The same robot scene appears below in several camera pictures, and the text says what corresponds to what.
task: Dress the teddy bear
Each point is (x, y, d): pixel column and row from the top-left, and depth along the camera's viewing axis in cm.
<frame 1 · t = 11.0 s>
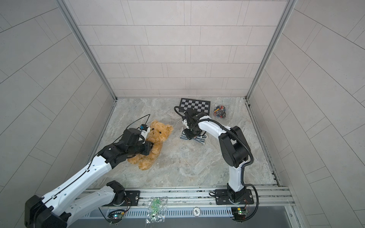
left hand: (156, 143, 77), fingers closed
right hand: (188, 136, 92), fingers open
brown teddy bear: (158, 132, 75), point 20 cm above the table
blue white striped sweater: (200, 138, 93), point 2 cm above the table
bag of colourful small parts: (219, 111, 107), point 2 cm above the table

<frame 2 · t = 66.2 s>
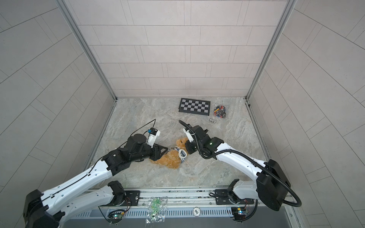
left hand: (169, 149, 72), fingers open
right hand: (184, 145, 80), fingers closed
brown teddy bear: (171, 158, 73), point 13 cm above the table
blue white striped sweater: (182, 153, 77), point 12 cm above the table
small metal object: (212, 120, 104), on the table
the other named things where they were.

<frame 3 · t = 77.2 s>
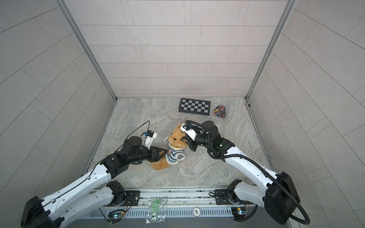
left hand: (167, 151, 73), fingers open
right hand: (180, 139, 72), fingers closed
brown teddy bear: (174, 140, 72), point 20 cm above the table
blue white striped sweater: (177, 154, 71), point 17 cm above the table
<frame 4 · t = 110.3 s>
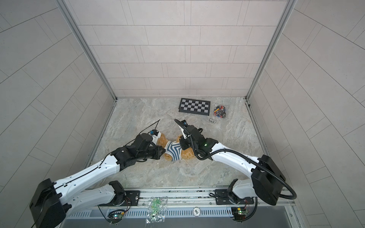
left hand: (168, 150, 77), fingers closed
right hand: (179, 138, 81), fingers closed
brown teddy bear: (187, 154, 78), point 10 cm above the table
blue white striped sweater: (174, 149, 78), point 12 cm above the table
